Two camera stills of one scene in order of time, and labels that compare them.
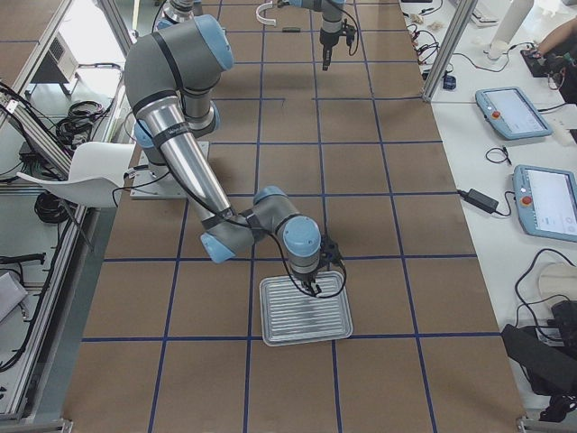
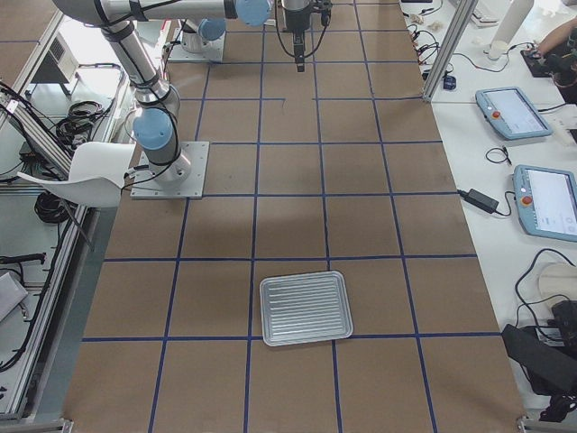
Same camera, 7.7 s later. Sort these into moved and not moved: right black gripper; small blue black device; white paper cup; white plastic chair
Moved: right black gripper
Not moved: white plastic chair; white paper cup; small blue black device
